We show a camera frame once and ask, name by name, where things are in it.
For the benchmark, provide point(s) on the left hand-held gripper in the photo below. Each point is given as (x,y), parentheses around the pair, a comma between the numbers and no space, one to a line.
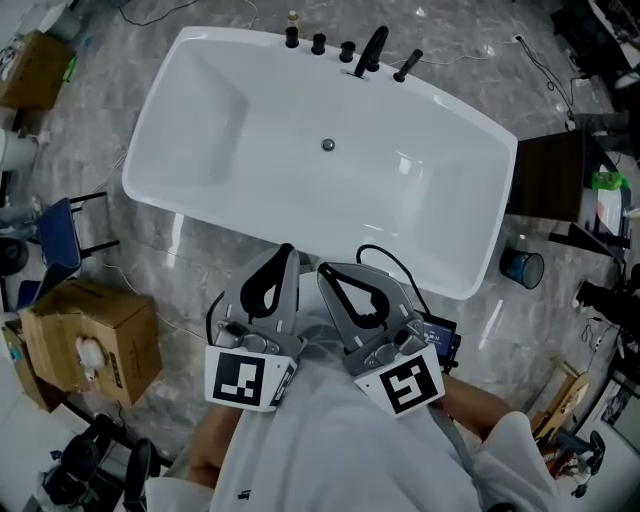
(240,375)

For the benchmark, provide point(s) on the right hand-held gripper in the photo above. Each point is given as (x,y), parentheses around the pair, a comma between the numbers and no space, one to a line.
(405,385)

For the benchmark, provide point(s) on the person's right forearm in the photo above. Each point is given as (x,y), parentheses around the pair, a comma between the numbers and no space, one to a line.
(475,405)

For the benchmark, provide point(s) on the person's left forearm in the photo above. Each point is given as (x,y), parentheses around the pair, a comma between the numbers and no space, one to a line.
(210,440)

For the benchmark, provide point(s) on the white bathtub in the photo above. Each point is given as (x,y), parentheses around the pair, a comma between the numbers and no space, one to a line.
(300,200)

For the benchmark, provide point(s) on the black screen device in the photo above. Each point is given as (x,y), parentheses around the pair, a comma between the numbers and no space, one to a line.
(440,340)

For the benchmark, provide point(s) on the large printed cardboard box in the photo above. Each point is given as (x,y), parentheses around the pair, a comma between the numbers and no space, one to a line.
(120,340)

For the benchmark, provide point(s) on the teal bucket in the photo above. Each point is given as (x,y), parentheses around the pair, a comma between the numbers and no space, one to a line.
(520,267)

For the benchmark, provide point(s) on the white pouch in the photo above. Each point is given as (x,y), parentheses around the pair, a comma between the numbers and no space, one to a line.
(91,355)

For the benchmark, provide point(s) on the blue chair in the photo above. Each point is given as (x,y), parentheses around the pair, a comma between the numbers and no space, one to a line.
(60,235)

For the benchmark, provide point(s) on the dark wooden table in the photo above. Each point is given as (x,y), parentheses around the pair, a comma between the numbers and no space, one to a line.
(545,175)

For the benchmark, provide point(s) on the black round device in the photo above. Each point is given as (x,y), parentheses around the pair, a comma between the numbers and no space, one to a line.
(12,257)

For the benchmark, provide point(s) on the green bottle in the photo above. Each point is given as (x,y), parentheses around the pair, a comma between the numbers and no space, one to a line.
(609,181)

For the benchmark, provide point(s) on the white waste bin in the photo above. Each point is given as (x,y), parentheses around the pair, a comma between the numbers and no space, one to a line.
(17,150)

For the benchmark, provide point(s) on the green packet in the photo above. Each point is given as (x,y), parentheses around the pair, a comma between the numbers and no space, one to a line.
(71,67)

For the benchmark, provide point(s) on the plain cardboard box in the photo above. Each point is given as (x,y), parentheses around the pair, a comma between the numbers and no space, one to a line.
(35,70)

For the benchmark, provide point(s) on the black tripod camera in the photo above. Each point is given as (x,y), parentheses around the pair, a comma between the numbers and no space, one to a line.
(600,295)

